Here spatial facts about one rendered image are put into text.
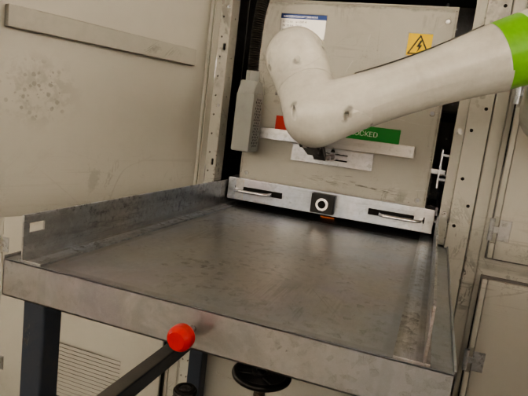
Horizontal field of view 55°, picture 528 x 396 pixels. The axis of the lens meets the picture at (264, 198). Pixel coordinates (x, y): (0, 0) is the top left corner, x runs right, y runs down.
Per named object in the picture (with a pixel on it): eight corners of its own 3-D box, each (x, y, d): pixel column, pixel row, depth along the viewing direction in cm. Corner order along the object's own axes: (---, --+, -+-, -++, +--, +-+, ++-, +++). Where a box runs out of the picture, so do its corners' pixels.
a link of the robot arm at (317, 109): (476, 53, 90) (488, 6, 80) (505, 104, 85) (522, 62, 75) (281, 115, 93) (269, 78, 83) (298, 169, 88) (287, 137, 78)
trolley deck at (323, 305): (447, 423, 54) (457, 372, 53) (1, 294, 73) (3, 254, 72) (443, 271, 118) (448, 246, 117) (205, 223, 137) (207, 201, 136)
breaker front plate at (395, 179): (422, 214, 121) (458, 9, 114) (237, 182, 136) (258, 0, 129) (422, 213, 123) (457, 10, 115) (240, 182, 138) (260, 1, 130)
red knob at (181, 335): (185, 357, 59) (188, 331, 58) (162, 350, 60) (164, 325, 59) (203, 343, 63) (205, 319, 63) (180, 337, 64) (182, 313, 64)
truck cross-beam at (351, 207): (430, 234, 121) (435, 210, 120) (226, 197, 138) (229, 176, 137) (431, 231, 126) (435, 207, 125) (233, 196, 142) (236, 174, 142)
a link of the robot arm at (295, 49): (312, 4, 88) (253, 24, 89) (333, 57, 82) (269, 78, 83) (321, 56, 100) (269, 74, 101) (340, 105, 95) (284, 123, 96)
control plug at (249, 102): (247, 152, 124) (256, 80, 121) (229, 149, 125) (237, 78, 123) (258, 152, 131) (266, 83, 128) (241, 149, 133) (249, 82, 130)
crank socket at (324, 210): (331, 216, 126) (334, 196, 125) (308, 211, 128) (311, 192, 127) (334, 214, 128) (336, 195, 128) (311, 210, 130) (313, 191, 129)
